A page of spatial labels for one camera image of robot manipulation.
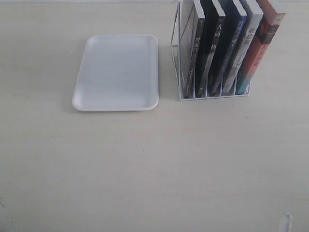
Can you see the dark blue moon book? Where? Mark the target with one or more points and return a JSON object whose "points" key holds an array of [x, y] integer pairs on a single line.
{"points": [[235, 18]]}

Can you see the dark grey leftmost book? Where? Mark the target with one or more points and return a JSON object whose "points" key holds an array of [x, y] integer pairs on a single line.
{"points": [[192, 24]]}

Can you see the black spine book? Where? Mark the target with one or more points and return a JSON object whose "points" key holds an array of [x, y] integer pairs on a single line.
{"points": [[215, 18]]}

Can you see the grey white spine book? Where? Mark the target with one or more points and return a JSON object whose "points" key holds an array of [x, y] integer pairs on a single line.
{"points": [[254, 16]]}

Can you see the pink red spine book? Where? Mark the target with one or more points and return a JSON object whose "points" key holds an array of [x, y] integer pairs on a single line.
{"points": [[268, 26]]}

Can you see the white rectangular tray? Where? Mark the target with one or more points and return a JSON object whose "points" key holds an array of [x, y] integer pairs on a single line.
{"points": [[118, 73]]}

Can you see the white object at table edge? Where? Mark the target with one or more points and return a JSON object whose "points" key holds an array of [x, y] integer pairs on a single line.
{"points": [[285, 223]]}

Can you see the white wire book rack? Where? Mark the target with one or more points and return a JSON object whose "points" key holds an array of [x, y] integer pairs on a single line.
{"points": [[175, 52]]}

